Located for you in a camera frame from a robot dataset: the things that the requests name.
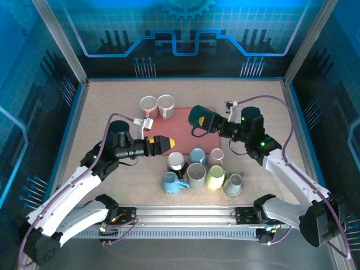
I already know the dark green mug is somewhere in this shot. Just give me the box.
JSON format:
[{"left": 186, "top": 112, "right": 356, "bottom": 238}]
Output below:
[{"left": 187, "top": 105, "right": 223, "bottom": 138}]

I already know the black mug white inside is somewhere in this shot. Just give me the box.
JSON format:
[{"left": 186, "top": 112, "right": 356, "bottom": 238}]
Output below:
[{"left": 166, "top": 151, "right": 189, "bottom": 181}]

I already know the pale pink mug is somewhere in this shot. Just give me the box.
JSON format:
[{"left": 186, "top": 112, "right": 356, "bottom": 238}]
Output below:
[{"left": 207, "top": 147, "right": 225, "bottom": 168}]

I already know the dusty blue mug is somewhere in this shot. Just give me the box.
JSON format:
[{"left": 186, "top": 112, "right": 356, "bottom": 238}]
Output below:
[{"left": 188, "top": 145, "right": 208, "bottom": 165}]

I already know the pink mug white inside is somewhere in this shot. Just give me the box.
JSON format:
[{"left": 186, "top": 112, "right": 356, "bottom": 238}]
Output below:
[{"left": 139, "top": 95, "right": 159, "bottom": 119}]

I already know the light blue mug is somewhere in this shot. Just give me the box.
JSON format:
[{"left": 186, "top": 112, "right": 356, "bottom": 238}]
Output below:
[{"left": 163, "top": 171, "right": 191, "bottom": 195}]

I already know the blue-grey mug white inside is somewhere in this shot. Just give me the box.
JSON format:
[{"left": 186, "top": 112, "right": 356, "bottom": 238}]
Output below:
[{"left": 222, "top": 172, "right": 245, "bottom": 197}]

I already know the grey mug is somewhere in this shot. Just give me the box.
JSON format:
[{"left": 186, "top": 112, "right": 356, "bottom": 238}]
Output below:
[{"left": 186, "top": 162, "right": 208, "bottom": 190}]

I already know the yellow-green mug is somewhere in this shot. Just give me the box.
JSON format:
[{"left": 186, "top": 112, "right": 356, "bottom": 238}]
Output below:
[{"left": 205, "top": 165, "right": 226, "bottom": 191}]

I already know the red rectangular mat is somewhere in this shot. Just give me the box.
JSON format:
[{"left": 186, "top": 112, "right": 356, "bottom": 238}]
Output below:
[{"left": 148, "top": 106, "right": 223, "bottom": 155}]

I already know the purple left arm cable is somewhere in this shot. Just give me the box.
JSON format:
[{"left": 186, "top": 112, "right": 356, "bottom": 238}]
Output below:
[{"left": 16, "top": 112, "right": 136, "bottom": 267}]

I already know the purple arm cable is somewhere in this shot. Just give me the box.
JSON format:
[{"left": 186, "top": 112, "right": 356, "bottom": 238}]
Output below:
[
  {"left": 236, "top": 94, "right": 353, "bottom": 261},
  {"left": 16, "top": 112, "right": 136, "bottom": 267}
]

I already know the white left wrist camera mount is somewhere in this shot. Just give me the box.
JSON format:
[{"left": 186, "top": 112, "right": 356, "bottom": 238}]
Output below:
[{"left": 133, "top": 117, "right": 155, "bottom": 139}]

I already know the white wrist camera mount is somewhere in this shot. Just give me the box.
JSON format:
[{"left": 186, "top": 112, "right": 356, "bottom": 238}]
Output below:
[
  {"left": 133, "top": 117, "right": 155, "bottom": 139},
  {"left": 224, "top": 100, "right": 240, "bottom": 124}
]

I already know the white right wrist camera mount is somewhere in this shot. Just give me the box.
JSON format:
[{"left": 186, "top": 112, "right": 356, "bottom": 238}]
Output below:
[{"left": 224, "top": 100, "right": 240, "bottom": 124}]

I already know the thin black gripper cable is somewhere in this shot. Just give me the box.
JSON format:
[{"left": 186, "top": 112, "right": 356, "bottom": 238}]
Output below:
[
  {"left": 118, "top": 157, "right": 139, "bottom": 167},
  {"left": 228, "top": 139, "right": 250, "bottom": 156}
]

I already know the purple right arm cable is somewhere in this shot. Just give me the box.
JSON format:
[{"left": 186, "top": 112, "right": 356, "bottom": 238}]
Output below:
[{"left": 236, "top": 94, "right": 353, "bottom": 261}]

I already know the aluminium frame beam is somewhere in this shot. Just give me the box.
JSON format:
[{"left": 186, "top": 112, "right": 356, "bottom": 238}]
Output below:
[
  {"left": 52, "top": 80, "right": 91, "bottom": 195},
  {"left": 85, "top": 76, "right": 285, "bottom": 83},
  {"left": 281, "top": 80, "right": 320, "bottom": 197}
]

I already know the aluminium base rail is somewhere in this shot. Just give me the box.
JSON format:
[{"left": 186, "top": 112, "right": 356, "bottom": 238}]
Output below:
[{"left": 71, "top": 204, "right": 307, "bottom": 227}]

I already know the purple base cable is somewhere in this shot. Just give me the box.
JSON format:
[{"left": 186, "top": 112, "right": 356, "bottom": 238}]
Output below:
[
  {"left": 260, "top": 226, "right": 294, "bottom": 247},
  {"left": 100, "top": 218, "right": 140, "bottom": 246}
]

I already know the grey slotted cable duct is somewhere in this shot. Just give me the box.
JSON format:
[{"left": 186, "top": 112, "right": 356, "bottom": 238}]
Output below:
[{"left": 80, "top": 226, "right": 261, "bottom": 241}]

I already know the aluminium frame post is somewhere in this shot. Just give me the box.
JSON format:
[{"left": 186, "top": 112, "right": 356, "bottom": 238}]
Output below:
[
  {"left": 30, "top": 0, "right": 90, "bottom": 87},
  {"left": 282, "top": 0, "right": 340, "bottom": 87}
]

